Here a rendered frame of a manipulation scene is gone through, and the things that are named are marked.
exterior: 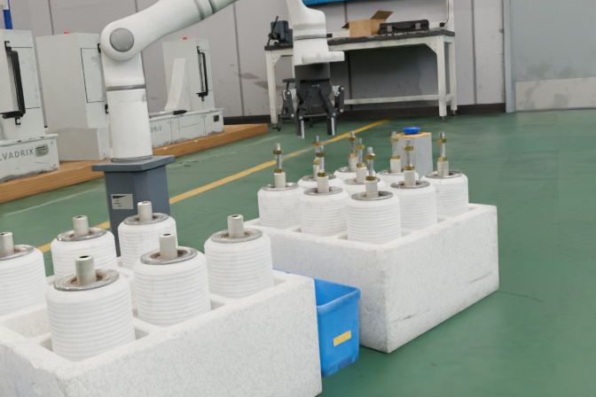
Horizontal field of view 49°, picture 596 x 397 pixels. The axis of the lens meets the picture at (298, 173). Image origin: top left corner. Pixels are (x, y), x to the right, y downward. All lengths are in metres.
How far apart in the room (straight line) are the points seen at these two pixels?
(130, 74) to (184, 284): 0.85
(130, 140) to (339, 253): 0.65
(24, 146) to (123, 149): 1.87
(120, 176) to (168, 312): 0.78
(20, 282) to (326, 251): 0.50
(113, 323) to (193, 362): 0.12
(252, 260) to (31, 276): 0.32
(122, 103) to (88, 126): 2.31
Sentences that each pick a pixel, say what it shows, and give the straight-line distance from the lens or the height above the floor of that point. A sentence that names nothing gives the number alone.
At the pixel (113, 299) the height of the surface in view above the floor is 0.24.
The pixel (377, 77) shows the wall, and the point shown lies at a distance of 6.45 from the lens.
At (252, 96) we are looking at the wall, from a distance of 6.92.
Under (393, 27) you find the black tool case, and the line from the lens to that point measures 5.81.
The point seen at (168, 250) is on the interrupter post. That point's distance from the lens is 0.87.
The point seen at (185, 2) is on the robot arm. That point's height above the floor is 0.66.
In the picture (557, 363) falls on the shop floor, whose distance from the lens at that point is 1.14.
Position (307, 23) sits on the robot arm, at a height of 0.58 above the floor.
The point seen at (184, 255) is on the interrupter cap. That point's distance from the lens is 0.87.
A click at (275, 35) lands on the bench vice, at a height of 0.84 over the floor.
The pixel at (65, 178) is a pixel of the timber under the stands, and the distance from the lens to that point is 3.53.
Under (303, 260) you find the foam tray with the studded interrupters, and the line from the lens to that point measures 1.22.
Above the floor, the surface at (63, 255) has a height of 0.23.
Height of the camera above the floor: 0.48
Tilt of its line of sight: 9 degrees down
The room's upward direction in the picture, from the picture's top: 4 degrees counter-clockwise
